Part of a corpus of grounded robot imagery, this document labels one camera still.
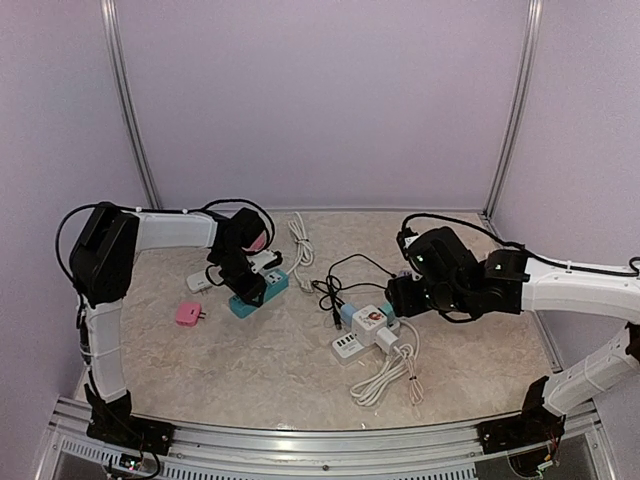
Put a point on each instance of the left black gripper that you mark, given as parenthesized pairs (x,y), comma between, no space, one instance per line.
(248,292)

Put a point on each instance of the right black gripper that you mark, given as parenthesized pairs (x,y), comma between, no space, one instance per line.
(402,300)

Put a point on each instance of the teal charger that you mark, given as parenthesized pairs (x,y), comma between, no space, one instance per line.
(388,311)

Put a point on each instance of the white square adapter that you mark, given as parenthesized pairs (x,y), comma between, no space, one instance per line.
(198,282)

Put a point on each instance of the pink triangular power strip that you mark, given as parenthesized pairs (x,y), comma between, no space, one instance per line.
(258,244)

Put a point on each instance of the teal power strip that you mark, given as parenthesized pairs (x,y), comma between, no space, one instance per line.
(277,282)

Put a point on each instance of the white cube socket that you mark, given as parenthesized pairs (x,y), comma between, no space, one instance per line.
(365,324)

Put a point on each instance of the blue charger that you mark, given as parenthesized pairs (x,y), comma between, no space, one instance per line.
(347,312)

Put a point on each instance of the pink square adapter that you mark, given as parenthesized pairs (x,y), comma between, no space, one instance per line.
(188,314)

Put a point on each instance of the white power strip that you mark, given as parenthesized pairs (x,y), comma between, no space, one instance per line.
(347,349)

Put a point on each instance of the small white charger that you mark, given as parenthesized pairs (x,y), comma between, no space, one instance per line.
(386,340)

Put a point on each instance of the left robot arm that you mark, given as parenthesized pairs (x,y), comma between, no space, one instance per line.
(100,268)

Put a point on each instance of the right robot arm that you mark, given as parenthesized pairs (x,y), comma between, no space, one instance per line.
(447,278)

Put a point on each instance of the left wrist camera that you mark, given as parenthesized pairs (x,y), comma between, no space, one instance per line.
(265,260)

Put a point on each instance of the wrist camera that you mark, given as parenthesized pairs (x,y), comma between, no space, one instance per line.
(265,260)
(404,238)

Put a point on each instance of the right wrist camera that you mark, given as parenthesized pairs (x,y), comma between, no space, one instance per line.
(404,238)

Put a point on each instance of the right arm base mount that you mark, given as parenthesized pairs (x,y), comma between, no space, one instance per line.
(526,428)

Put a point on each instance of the aluminium front rail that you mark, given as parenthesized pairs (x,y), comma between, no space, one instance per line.
(444,451)

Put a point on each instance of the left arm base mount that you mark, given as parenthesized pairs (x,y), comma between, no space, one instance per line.
(142,434)

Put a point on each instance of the left aluminium post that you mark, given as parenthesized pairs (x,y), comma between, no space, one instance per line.
(115,49)

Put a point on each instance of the aluminium post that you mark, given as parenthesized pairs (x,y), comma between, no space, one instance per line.
(517,108)
(115,49)

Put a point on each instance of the right aluminium post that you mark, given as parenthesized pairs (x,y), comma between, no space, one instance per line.
(517,108)

